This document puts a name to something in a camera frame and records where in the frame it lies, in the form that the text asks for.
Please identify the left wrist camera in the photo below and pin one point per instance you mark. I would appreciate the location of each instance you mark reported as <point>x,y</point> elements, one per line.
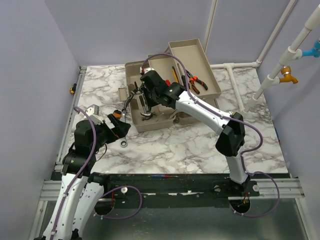
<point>93,112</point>

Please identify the yellow black handled screwdriver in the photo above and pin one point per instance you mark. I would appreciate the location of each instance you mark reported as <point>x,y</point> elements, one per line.
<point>183,77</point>

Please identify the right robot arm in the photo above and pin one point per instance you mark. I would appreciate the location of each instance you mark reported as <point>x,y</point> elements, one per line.
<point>229,128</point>

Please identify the orange hex key set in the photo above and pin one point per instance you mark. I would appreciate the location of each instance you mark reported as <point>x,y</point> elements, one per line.
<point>117,114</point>

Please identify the silver ratchet combination wrench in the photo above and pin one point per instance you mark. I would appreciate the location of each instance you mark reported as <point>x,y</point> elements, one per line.
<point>123,140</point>

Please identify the yellow black screwdriver at edge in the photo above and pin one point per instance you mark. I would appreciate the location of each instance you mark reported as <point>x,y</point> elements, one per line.
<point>73,89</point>

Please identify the blue pipe fitting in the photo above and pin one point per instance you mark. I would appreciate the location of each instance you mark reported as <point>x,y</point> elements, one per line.
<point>314,51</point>

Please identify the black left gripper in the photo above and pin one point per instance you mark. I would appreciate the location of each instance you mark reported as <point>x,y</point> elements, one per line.
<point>120,130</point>

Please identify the yellow black claw hammer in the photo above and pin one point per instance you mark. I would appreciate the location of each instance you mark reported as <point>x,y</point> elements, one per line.
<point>144,105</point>

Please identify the black mounting rail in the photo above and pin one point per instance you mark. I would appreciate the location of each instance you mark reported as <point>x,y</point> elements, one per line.
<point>128,191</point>

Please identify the small black-handled ball hammer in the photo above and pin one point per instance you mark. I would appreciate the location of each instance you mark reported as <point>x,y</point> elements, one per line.
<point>147,116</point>

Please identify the orange black needle-nose pliers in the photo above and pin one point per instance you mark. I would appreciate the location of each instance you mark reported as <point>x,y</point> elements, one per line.
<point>193,80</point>

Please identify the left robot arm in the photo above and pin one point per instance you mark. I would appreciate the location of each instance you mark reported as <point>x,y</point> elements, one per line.
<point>81,188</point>

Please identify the yellow brass tap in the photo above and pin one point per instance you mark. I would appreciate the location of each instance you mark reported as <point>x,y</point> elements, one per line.
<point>287,76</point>

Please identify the white pvc pipe frame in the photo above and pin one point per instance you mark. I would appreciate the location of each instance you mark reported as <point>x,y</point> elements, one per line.
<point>242,31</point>

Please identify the black handled pruning shears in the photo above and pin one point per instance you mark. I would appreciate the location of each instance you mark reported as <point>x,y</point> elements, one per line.
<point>135,91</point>

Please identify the yellow utility knife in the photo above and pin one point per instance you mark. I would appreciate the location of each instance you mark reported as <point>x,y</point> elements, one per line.
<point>175,75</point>

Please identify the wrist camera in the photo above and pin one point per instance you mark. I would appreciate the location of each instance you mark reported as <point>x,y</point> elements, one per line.
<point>93,112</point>
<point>143,71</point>

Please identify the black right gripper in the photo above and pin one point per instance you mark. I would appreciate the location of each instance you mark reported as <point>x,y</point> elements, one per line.
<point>151,103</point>

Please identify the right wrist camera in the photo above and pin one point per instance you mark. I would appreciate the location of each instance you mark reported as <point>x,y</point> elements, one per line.
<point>143,71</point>

